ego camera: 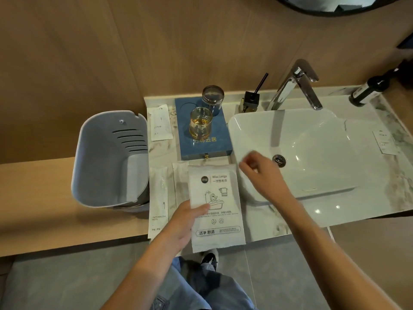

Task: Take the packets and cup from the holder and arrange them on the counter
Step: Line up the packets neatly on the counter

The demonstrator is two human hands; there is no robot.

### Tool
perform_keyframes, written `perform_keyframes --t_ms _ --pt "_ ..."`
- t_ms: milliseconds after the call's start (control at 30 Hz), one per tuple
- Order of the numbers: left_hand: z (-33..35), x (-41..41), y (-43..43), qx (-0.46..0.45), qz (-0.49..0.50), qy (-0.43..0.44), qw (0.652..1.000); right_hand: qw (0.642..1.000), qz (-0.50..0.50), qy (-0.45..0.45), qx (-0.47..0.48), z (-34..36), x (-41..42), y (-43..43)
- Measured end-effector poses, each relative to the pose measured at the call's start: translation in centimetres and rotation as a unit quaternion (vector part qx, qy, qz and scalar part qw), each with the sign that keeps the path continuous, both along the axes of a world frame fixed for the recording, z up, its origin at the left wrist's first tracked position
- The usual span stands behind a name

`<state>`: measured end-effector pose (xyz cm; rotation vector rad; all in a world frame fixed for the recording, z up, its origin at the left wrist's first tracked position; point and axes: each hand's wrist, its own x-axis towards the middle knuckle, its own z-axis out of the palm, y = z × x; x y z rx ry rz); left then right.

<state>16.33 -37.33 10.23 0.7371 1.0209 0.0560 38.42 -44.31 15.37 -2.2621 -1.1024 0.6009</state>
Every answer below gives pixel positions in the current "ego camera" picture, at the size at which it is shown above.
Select person's right hand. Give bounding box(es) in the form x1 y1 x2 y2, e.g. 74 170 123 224
239 150 292 204

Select person's left hand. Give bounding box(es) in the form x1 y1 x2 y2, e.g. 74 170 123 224
167 200 211 253

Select white towel packet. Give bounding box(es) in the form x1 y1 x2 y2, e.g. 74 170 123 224
188 164 247 254

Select person's right forearm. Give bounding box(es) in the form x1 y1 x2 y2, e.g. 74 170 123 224
262 190 402 310

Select person's left forearm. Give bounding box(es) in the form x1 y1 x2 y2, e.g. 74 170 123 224
99 235 186 310

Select plain white flat packet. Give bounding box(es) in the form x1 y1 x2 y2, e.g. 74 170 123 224
172 161 191 208

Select blue tray box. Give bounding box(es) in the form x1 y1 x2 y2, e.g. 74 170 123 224
174 97 233 162

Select white toothbrush packet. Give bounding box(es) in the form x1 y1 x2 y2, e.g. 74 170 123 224
148 166 169 240

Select person's black white shoe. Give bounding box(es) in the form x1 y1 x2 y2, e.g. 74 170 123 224
200 248 219 272

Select black gold diffuser holder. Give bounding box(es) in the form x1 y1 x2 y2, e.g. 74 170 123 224
239 91 261 113

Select white ceramic sink basin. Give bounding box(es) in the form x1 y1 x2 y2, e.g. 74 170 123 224
228 108 359 207

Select amber drinking glass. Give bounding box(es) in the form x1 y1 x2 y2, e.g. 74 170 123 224
189 107 213 141

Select grey clear drinking glass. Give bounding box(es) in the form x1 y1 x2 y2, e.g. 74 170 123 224
202 85 225 115

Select person's blue jeans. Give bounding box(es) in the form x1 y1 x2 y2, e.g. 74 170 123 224
151 256 257 310

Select black diffuser stick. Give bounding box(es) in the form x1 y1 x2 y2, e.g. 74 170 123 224
254 72 269 94

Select chrome faucet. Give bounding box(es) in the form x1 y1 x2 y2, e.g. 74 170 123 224
266 59 324 111

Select white comb packet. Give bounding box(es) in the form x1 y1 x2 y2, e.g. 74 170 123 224
147 104 172 141

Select grey plastic bin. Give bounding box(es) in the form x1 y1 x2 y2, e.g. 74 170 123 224
71 110 151 213

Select white paper card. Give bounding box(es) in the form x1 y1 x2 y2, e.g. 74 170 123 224
372 130 399 155

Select dark bottle with white label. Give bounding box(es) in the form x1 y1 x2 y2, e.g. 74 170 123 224
348 59 413 108

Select black framed round mirror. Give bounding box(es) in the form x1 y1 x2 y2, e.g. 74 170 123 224
280 0 402 17

